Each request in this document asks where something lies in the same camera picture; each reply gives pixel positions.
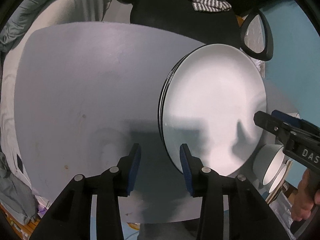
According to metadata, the white plate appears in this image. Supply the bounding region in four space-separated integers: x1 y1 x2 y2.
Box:
162 44 266 176
159 45 208 176
157 55 188 173

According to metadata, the white bowl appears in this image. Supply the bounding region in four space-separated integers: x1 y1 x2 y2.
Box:
288 113 300 122
267 164 287 193
253 144 285 186

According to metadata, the right hand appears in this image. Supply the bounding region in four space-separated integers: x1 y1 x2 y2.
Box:
291 169 319 222

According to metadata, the black office chair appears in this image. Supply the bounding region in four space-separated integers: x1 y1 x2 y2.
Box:
116 0 273 61

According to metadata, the grey padded jacket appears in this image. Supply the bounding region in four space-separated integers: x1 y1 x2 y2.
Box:
1 0 49 53

